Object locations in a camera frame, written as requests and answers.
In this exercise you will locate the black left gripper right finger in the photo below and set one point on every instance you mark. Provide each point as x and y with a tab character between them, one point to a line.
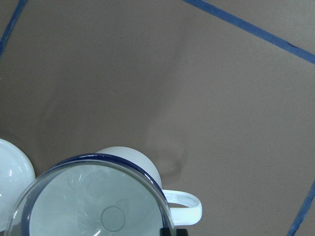
181	232

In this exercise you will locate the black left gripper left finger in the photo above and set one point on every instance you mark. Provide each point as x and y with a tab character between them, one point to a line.
164	232

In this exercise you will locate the white ceramic lid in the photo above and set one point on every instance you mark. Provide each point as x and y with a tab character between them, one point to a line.
16	174

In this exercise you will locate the white enamel mug blue rim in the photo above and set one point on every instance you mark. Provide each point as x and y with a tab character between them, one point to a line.
185	208

